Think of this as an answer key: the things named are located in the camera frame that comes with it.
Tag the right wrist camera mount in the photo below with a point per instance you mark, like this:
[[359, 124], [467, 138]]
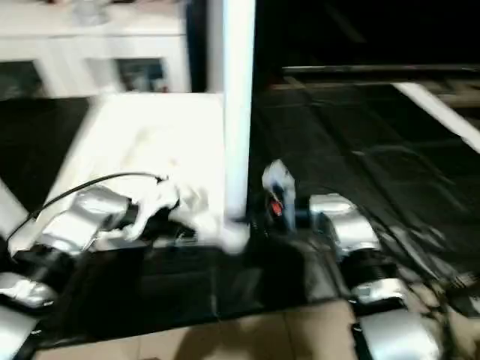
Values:
[[281, 180]]

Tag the black metal rail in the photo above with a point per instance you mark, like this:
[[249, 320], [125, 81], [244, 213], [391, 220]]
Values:
[[375, 68]]

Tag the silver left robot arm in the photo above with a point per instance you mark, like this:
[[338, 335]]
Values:
[[82, 213]]

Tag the white glass-door cabinet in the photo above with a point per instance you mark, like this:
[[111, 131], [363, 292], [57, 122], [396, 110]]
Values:
[[75, 41]]

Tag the black work mat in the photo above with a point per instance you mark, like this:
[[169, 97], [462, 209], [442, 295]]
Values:
[[375, 168]]

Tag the white plastic table top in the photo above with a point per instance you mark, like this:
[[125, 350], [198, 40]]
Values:
[[150, 131]]

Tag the white plastic table leg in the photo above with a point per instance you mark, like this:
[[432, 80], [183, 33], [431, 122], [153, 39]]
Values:
[[238, 112], [99, 75], [215, 45], [9, 206]]

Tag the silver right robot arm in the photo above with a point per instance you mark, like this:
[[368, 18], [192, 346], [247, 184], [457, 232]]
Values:
[[356, 232]]

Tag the white flat strip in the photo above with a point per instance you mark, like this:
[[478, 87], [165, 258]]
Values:
[[438, 112]]

